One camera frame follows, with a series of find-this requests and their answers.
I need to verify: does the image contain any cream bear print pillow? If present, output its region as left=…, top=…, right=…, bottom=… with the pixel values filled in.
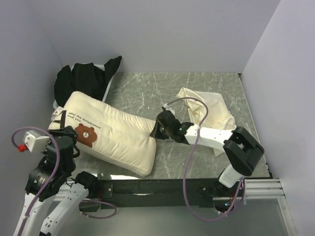
left=49, top=91, right=157, bottom=177

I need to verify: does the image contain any cream pillowcase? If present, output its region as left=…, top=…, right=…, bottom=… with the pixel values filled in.
left=176, top=87, right=237, bottom=158

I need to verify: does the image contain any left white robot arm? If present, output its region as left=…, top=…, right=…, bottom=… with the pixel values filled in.
left=11, top=126, right=98, bottom=236

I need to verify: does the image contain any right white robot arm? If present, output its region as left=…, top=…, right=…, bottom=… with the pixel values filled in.
left=150, top=110, right=264, bottom=196

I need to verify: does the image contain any white plastic tray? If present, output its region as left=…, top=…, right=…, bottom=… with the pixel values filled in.
left=53, top=63, right=114, bottom=110

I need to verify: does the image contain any black cloth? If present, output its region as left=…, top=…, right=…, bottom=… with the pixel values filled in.
left=54, top=56, right=123, bottom=107

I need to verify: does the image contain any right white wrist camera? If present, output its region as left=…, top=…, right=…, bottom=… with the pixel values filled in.
left=162, top=103, right=175, bottom=115

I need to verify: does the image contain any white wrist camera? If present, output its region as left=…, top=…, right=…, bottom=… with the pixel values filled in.
left=17, top=130, right=50, bottom=153
left=162, top=103, right=175, bottom=115

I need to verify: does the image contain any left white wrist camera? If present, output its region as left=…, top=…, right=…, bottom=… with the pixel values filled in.
left=17, top=130, right=50, bottom=153

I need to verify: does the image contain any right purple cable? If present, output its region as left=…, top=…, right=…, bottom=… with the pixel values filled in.
left=167, top=97, right=246, bottom=222

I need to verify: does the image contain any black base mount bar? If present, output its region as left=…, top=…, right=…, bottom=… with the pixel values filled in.
left=78, top=178, right=237, bottom=213

